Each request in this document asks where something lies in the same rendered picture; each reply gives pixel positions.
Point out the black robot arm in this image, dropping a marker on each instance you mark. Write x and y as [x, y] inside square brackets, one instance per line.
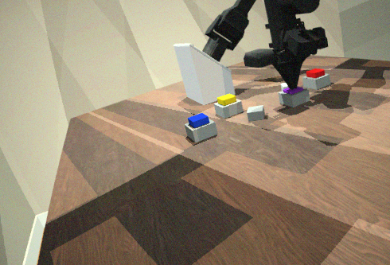
[233, 21]

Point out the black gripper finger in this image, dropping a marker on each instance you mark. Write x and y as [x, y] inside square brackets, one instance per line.
[285, 70]
[296, 67]

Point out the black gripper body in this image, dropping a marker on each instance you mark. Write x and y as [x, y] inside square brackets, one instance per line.
[264, 57]

